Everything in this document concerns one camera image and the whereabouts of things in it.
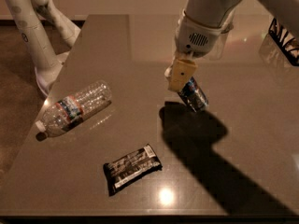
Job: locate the black wire basket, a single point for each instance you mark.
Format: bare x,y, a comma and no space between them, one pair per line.
286,42

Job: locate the white robot arm at right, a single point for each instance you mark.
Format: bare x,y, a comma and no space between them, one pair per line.
212,13

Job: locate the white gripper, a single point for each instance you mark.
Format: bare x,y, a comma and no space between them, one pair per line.
196,37

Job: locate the black snack bar wrapper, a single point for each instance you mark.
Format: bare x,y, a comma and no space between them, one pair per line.
131,167

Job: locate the silver blue redbull can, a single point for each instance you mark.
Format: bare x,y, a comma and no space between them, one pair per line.
193,97

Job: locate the white robot arm at left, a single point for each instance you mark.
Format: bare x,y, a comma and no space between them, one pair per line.
26,16

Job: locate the clear plastic water bottle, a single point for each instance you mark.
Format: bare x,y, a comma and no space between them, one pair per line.
69,112

